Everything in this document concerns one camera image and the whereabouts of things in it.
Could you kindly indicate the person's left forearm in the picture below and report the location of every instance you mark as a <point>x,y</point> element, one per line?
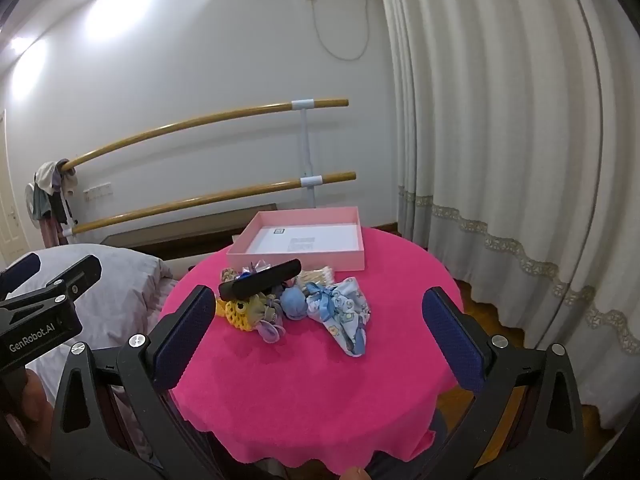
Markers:
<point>35,395</point>

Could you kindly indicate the black glasses case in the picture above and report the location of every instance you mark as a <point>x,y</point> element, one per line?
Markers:
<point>260,281</point>

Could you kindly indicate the clothes hanging on barre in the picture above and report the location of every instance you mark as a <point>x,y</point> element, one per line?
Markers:
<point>52,185</point>

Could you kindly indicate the light blue fabric pouch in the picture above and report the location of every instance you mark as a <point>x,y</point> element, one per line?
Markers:
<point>294,304</point>

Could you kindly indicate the short wooden ballet barre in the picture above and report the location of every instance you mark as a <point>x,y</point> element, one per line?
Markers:
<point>200,202</point>

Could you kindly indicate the bag of cotton swabs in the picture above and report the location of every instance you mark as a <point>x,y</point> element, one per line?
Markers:
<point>316,276</point>

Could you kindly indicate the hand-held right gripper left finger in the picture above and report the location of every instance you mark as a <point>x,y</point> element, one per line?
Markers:
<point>187,340</point>

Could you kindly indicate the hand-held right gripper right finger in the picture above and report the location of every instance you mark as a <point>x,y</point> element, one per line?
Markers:
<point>452,340</point>

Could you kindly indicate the small braided straw ornament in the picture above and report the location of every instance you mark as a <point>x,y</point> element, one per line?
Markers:
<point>228,275</point>

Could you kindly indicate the yellow crochet fish toy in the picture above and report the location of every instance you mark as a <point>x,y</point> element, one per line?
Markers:
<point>240,312</point>

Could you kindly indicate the white curtain with lace trim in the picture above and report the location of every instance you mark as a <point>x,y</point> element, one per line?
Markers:
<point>500,135</point>

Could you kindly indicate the pink cardboard box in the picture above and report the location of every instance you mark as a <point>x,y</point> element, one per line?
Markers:
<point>300,260</point>

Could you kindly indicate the blue printed cloth with ribbon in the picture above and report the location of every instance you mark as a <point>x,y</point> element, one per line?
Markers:
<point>345,312</point>

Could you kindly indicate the white wall socket strip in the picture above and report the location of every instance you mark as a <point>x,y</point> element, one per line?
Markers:
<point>97,191</point>

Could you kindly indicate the long wooden ballet barre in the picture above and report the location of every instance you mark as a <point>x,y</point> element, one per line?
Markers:
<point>200,122</point>

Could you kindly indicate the dark wooden bench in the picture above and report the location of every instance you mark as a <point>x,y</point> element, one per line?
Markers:
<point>190,230</point>

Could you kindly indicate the white barre post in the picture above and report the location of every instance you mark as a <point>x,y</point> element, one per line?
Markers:
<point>305,145</point>

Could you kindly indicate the white door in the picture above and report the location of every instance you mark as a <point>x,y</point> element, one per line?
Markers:
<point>9,210</point>

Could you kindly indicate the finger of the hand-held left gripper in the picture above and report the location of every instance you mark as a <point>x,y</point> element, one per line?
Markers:
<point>20,267</point>
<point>75,275</point>

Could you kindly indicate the pink round tablecloth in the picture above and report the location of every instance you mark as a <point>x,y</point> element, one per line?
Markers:
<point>300,390</point>

